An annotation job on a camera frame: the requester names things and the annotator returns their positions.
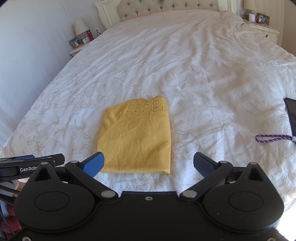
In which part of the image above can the yellow knit sweater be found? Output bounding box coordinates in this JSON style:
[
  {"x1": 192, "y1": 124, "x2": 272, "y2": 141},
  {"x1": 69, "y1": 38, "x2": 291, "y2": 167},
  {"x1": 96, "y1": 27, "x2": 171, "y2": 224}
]
[{"x1": 97, "y1": 96, "x2": 171, "y2": 174}]

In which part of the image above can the black smartphone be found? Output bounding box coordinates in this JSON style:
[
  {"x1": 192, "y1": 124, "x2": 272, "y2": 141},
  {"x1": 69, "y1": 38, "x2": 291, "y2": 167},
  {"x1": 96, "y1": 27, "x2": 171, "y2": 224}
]
[{"x1": 284, "y1": 97, "x2": 296, "y2": 137}]

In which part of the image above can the left cream nightstand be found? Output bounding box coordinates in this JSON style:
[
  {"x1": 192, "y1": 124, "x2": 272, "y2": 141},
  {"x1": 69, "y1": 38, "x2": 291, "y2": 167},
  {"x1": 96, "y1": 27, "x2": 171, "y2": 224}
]
[{"x1": 69, "y1": 44, "x2": 88, "y2": 57}]

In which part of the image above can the cream nightstand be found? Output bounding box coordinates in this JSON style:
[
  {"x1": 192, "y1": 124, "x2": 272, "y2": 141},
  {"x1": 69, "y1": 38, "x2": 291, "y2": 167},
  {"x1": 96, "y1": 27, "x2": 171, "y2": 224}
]
[
  {"x1": 243, "y1": 19, "x2": 280, "y2": 44},
  {"x1": 69, "y1": 44, "x2": 88, "y2": 57}
]

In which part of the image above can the red bottle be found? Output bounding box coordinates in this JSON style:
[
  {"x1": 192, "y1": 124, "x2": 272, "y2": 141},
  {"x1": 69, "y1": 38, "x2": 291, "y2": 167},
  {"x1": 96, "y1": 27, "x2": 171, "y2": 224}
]
[{"x1": 86, "y1": 30, "x2": 94, "y2": 41}]

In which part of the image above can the left white table lamp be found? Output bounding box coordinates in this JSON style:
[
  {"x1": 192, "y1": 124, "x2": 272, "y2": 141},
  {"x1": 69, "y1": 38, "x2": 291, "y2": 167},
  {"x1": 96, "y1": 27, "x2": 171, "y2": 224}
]
[{"x1": 73, "y1": 19, "x2": 89, "y2": 36}]

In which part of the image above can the white table lamp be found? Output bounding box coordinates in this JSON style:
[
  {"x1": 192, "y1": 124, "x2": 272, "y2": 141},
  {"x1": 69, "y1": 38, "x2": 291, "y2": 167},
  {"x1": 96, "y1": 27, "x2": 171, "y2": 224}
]
[
  {"x1": 73, "y1": 19, "x2": 89, "y2": 36},
  {"x1": 244, "y1": 0, "x2": 258, "y2": 11}
]

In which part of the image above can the right cream nightstand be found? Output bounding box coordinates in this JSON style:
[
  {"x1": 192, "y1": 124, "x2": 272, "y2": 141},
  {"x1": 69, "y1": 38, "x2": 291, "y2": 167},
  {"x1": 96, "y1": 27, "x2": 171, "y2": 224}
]
[{"x1": 243, "y1": 19, "x2": 280, "y2": 44}]

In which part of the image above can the cream tufted headboard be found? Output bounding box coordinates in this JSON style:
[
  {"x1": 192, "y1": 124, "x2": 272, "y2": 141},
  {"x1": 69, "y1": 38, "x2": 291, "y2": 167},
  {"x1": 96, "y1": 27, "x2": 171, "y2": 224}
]
[{"x1": 94, "y1": 0, "x2": 238, "y2": 29}]

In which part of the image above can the white round speaker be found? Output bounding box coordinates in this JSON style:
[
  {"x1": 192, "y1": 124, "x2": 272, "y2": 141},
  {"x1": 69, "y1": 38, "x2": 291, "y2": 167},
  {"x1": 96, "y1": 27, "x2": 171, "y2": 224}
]
[{"x1": 248, "y1": 13, "x2": 255, "y2": 23}]

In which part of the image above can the right white table lamp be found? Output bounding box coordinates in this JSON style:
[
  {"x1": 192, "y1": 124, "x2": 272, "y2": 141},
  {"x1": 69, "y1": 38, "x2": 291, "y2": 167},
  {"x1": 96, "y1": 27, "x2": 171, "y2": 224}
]
[{"x1": 244, "y1": 0, "x2": 258, "y2": 11}]

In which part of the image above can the purple wrist lanyard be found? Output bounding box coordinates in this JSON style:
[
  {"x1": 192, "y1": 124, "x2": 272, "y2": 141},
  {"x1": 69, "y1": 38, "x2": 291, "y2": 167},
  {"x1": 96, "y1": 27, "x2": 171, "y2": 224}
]
[{"x1": 255, "y1": 134, "x2": 296, "y2": 145}]

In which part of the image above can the left wooden photo frame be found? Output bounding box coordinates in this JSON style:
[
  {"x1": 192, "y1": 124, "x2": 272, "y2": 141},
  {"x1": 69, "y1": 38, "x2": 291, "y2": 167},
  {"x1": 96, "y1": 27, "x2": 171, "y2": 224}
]
[{"x1": 69, "y1": 37, "x2": 83, "y2": 48}]

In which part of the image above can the wooden photo frame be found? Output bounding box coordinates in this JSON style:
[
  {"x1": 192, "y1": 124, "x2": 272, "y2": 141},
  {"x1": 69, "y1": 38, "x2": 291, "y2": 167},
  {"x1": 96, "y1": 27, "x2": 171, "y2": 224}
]
[
  {"x1": 255, "y1": 13, "x2": 270, "y2": 26},
  {"x1": 69, "y1": 37, "x2": 83, "y2": 48}
]

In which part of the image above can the right wooden photo frame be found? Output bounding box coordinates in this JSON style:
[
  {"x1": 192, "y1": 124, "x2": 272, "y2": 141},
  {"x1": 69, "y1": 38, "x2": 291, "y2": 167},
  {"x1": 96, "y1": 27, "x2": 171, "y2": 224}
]
[{"x1": 255, "y1": 13, "x2": 270, "y2": 26}]

